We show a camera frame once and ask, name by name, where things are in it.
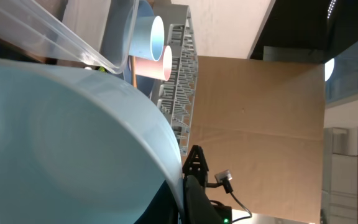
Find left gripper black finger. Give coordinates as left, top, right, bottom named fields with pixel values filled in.
left=183, top=175, right=223, bottom=224

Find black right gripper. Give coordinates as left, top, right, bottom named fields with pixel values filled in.
left=182, top=145, right=232, bottom=224

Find light blue bowl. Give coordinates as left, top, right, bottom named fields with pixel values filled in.
left=0, top=59, right=185, bottom=223

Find grey dishwasher rack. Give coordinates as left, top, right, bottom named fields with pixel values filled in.
left=151, top=4, right=198, bottom=156

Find brown cardboard panel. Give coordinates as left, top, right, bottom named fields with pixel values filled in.
left=190, top=56, right=325, bottom=223

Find pink cup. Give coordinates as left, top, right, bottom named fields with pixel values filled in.
left=134, top=45, right=173, bottom=81

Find wooden chopstick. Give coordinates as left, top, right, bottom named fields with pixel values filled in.
left=131, top=56, right=137, bottom=88

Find light blue cup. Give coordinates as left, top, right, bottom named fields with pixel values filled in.
left=129, top=16, right=165, bottom=61

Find clear plastic bin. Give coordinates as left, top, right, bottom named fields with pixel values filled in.
left=0, top=0, right=139, bottom=74

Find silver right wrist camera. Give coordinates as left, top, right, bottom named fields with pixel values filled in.
left=214, top=170, right=232, bottom=183

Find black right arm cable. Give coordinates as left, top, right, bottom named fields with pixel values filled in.
left=227, top=185, right=253, bottom=224

